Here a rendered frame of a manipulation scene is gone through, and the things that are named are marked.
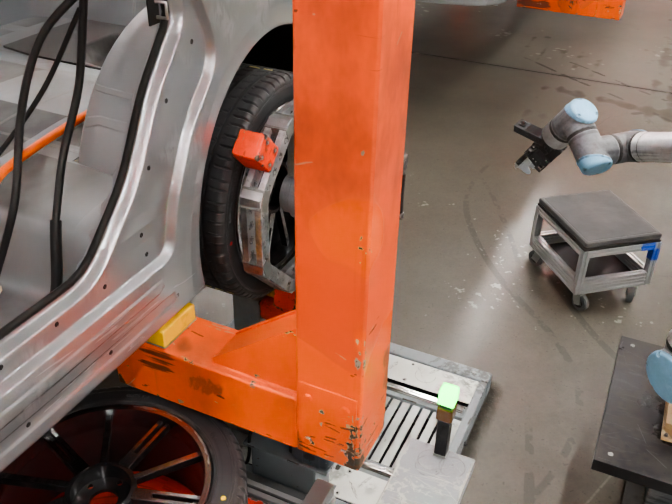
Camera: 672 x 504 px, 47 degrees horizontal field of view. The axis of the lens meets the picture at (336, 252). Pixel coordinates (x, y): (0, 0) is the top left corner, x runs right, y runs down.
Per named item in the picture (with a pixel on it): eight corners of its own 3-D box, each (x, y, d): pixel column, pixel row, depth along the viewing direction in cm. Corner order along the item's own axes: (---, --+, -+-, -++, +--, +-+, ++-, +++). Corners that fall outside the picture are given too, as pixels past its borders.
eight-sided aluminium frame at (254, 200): (329, 229, 255) (332, 70, 226) (347, 234, 253) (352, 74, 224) (244, 318, 213) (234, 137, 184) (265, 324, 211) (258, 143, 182)
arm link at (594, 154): (626, 159, 220) (609, 122, 224) (592, 165, 217) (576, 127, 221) (608, 174, 229) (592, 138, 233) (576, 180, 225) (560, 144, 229)
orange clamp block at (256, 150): (253, 142, 196) (239, 127, 187) (280, 148, 193) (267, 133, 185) (244, 167, 195) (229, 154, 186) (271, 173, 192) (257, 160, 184)
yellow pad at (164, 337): (153, 304, 201) (151, 289, 198) (197, 318, 196) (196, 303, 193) (119, 333, 190) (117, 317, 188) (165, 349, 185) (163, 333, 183)
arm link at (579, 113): (580, 125, 220) (567, 95, 223) (556, 147, 230) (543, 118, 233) (605, 122, 223) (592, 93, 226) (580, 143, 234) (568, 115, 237)
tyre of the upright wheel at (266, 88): (287, 103, 261) (191, 21, 200) (350, 116, 253) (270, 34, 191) (232, 290, 258) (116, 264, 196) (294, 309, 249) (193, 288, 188)
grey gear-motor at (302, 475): (238, 425, 247) (232, 340, 228) (357, 470, 232) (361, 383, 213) (207, 464, 233) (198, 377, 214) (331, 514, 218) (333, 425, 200)
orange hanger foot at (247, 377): (156, 346, 211) (142, 239, 193) (327, 406, 193) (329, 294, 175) (117, 383, 199) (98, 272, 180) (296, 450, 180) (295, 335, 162)
